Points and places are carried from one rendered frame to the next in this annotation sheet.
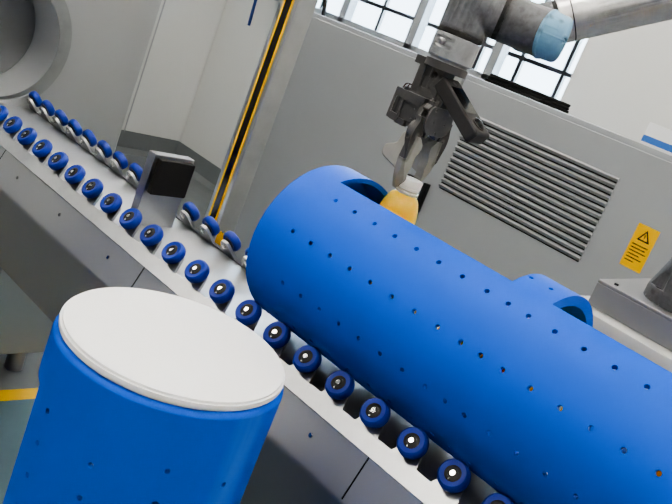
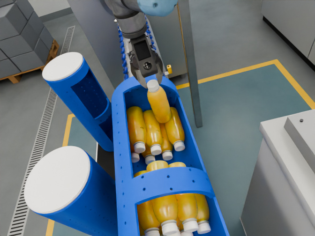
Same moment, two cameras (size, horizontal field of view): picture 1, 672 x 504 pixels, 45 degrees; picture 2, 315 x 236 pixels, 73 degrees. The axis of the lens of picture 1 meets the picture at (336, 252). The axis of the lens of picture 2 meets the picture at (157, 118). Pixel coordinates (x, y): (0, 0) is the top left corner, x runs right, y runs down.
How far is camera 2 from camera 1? 1.18 m
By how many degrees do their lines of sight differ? 58
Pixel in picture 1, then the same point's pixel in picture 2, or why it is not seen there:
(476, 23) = (118, 7)
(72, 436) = not seen: hidden behind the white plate
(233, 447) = (60, 217)
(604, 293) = (289, 126)
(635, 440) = not seen: outside the picture
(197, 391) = (40, 206)
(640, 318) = (305, 151)
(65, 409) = not seen: hidden behind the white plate
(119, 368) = (27, 196)
